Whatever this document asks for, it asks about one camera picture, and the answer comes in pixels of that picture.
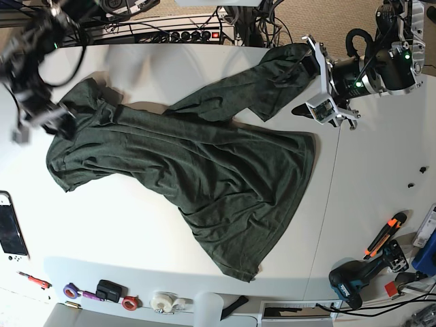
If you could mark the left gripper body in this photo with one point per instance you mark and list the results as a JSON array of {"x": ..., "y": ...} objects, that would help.
[{"x": 328, "y": 89}]

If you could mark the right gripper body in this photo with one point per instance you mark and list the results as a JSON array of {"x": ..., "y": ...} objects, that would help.
[{"x": 54, "y": 118}]

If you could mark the dark green t-shirt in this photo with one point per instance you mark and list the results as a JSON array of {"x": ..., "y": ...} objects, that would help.
[{"x": 237, "y": 188}]

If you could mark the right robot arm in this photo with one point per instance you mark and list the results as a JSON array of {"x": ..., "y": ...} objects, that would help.
[{"x": 20, "y": 62}]

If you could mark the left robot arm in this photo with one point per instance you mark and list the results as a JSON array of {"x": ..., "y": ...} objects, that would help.
[{"x": 388, "y": 63}]

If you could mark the black power strip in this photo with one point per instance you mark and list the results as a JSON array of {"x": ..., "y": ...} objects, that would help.
[{"x": 183, "y": 37}]

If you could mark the white handheld game console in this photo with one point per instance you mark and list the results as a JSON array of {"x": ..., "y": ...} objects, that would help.
[{"x": 12, "y": 240}]

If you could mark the orange black utility knife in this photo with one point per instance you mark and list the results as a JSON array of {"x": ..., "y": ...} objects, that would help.
[{"x": 385, "y": 234}]

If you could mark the red screwdriver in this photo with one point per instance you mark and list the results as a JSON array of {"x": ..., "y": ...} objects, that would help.
[{"x": 41, "y": 283}]

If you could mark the purple tape roll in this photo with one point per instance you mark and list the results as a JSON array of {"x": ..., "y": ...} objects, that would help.
[{"x": 71, "y": 291}]

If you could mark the blue box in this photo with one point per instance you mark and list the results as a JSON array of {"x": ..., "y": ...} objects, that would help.
[{"x": 424, "y": 260}]

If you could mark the teal black power drill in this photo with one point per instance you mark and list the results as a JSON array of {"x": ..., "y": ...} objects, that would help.
[{"x": 349, "y": 279}]

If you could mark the red tape roll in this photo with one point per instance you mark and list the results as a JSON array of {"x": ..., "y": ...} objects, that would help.
[{"x": 130, "y": 303}]

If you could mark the clear tape dispenser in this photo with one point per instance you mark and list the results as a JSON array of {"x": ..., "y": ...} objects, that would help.
[{"x": 167, "y": 303}]

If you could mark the white paper roll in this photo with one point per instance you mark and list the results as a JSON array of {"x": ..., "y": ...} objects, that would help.
[{"x": 207, "y": 309}]

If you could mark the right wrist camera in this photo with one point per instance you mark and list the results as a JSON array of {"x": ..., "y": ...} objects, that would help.
[{"x": 21, "y": 136}]

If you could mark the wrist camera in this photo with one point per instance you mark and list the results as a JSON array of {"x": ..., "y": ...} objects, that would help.
[
  {"x": 323, "y": 112},
  {"x": 21, "y": 136}
]

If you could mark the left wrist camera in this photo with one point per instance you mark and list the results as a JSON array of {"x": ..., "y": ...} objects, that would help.
[{"x": 323, "y": 112}]

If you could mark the black action camera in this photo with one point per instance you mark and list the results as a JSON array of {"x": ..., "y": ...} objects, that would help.
[{"x": 107, "y": 290}]

